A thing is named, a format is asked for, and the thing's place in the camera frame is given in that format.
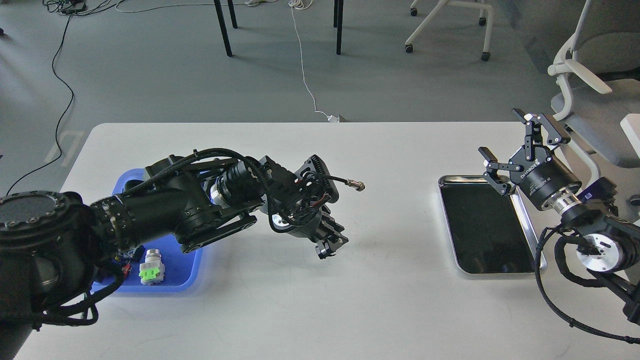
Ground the silver metal tray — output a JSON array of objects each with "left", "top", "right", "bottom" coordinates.
[{"left": 438, "top": 175, "right": 538, "bottom": 277}]

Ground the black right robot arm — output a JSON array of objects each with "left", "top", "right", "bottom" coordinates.
[{"left": 478, "top": 108, "right": 639, "bottom": 344}]

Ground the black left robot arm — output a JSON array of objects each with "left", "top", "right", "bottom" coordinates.
[{"left": 0, "top": 148, "right": 365, "bottom": 360}]

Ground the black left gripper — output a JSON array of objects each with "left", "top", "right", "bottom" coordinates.
[{"left": 287, "top": 205, "right": 349, "bottom": 260}]

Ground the black cable on floor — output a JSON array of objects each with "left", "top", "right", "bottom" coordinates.
[{"left": 0, "top": 0, "right": 116, "bottom": 196}]

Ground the black table leg left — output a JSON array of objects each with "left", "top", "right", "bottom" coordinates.
[{"left": 213, "top": 0, "right": 238, "bottom": 57}]

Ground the black table leg right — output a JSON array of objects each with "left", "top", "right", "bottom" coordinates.
[{"left": 333, "top": 0, "right": 345, "bottom": 56}]

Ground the white office chair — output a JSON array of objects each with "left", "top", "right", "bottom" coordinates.
[{"left": 547, "top": 0, "right": 640, "bottom": 169}]

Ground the green and grey push button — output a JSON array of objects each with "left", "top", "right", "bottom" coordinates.
[{"left": 138, "top": 248, "right": 165, "bottom": 285}]

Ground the blue plastic tray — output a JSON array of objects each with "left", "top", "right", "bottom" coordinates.
[{"left": 90, "top": 168, "right": 205, "bottom": 294}]

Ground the white chair base with casters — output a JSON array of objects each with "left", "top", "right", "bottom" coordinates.
[{"left": 404, "top": 0, "right": 495, "bottom": 62}]

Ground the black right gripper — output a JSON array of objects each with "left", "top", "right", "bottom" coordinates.
[{"left": 478, "top": 108, "right": 583, "bottom": 211}]

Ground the black table leg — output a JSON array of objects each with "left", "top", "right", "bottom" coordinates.
[
  {"left": 333, "top": 0, "right": 345, "bottom": 56},
  {"left": 213, "top": 0, "right": 238, "bottom": 57}
]

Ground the white cable on floor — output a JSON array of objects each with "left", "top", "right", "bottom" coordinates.
[{"left": 115, "top": 0, "right": 341, "bottom": 123}]

